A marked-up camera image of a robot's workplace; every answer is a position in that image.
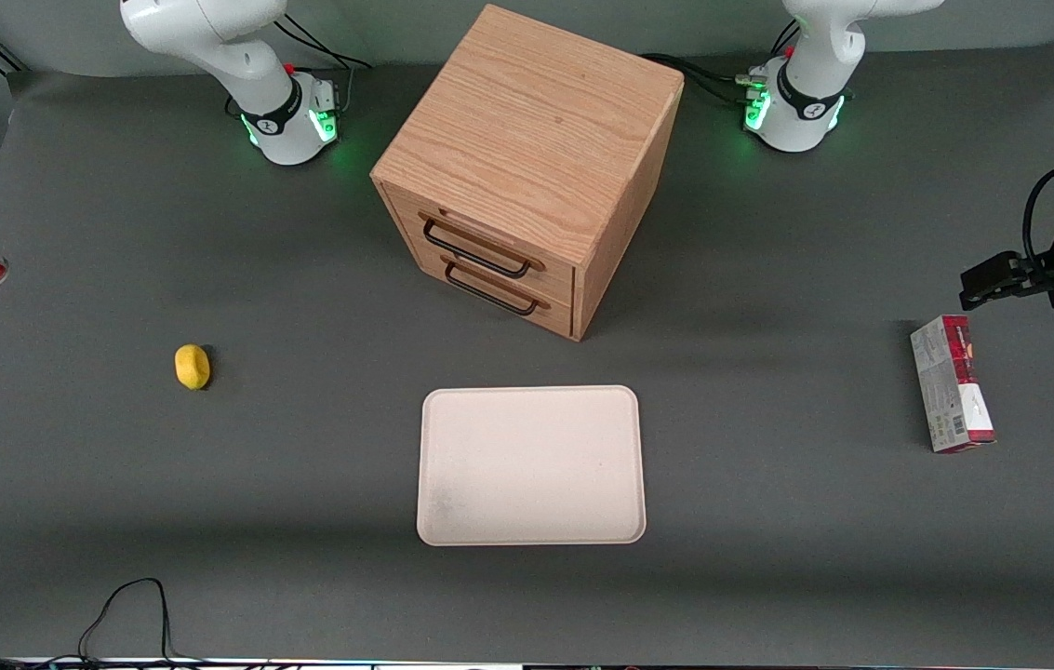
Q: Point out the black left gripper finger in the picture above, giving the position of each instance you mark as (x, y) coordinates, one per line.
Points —
(987, 288)
(1001, 266)

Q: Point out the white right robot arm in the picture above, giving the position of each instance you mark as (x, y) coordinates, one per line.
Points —
(247, 65)

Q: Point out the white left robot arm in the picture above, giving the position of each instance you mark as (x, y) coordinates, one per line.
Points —
(810, 88)

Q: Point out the beige plastic tray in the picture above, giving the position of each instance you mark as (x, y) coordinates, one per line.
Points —
(531, 465)

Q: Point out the grey and red carton box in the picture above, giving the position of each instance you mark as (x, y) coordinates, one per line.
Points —
(950, 386)

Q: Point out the grey table mat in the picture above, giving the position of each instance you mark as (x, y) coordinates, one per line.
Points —
(768, 577)

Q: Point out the wooden drawer front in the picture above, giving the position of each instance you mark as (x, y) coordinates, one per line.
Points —
(513, 312)
(499, 233)

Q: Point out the wooden drawer cabinet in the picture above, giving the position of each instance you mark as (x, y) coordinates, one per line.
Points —
(526, 140)

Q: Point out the yellow lemon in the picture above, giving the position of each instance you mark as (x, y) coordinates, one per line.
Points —
(193, 367)

